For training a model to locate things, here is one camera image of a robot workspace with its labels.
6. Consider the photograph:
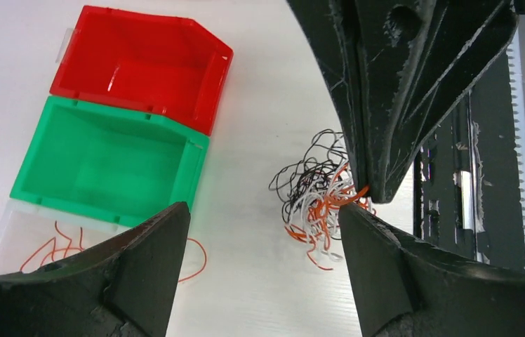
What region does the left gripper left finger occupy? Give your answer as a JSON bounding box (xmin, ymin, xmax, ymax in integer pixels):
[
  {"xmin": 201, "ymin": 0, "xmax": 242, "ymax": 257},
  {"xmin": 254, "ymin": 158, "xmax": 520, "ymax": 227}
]
[{"xmin": 0, "ymin": 201, "xmax": 190, "ymax": 336}]

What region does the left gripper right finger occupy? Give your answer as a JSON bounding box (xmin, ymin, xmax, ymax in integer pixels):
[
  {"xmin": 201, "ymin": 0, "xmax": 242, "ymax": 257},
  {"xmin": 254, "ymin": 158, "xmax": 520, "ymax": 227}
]
[{"xmin": 338, "ymin": 204, "xmax": 525, "ymax": 336}]

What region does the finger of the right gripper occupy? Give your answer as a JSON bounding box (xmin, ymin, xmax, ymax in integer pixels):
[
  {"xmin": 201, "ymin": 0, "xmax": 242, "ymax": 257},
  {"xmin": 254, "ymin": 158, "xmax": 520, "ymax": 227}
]
[
  {"xmin": 287, "ymin": 0, "xmax": 368, "ymax": 186},
  {"xmin": 356, "ymin": 1, "xmax": 518, "ymax": 204}
]

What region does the orange cable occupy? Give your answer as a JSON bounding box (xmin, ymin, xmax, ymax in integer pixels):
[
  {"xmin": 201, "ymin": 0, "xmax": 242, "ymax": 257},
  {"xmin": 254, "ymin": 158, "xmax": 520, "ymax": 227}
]
[{"xmin": 20, "ymin": 220, "xmax": 208, "ymax": 283}]

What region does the cable bundle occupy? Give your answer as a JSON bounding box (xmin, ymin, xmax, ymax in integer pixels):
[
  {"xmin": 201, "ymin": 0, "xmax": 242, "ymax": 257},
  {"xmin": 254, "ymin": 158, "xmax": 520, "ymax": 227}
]
[{"xmin": 269, "ymin": 129, "xmax": 378, "ymax": 272}]

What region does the clear plastic bin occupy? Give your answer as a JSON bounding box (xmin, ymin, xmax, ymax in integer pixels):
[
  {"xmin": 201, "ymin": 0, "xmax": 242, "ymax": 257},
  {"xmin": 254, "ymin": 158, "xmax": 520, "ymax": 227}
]
[{"xmin": 0, "ymin": 200, "xmax": 126, "ymax": 275}]

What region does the green plastic bin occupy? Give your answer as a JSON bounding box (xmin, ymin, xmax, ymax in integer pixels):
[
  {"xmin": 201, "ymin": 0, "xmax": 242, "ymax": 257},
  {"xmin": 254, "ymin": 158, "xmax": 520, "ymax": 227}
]
[{"xmin": 10, "ymin": 96, "xmax": 209, "ymax": 227}]

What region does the red plastic bin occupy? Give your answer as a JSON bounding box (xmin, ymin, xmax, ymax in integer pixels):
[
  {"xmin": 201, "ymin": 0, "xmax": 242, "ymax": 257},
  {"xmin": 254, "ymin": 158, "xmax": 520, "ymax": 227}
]
[{"xmin": 50, "ymin": 5, "xmax": 234, "ymax": 135}]

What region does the white toothed cable duct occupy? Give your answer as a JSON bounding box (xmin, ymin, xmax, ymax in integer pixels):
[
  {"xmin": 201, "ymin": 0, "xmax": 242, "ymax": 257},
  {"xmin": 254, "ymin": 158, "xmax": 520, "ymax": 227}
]
[{"xmin": 506, "ymin": 32, "xmax": 525, "ymax": 246}]

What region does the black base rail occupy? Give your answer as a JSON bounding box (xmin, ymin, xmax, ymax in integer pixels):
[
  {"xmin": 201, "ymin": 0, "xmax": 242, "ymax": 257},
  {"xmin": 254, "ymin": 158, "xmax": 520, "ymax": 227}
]
[{"xmin": 413, "ymin": 55, "xmax": 525, "ymax": 272}]

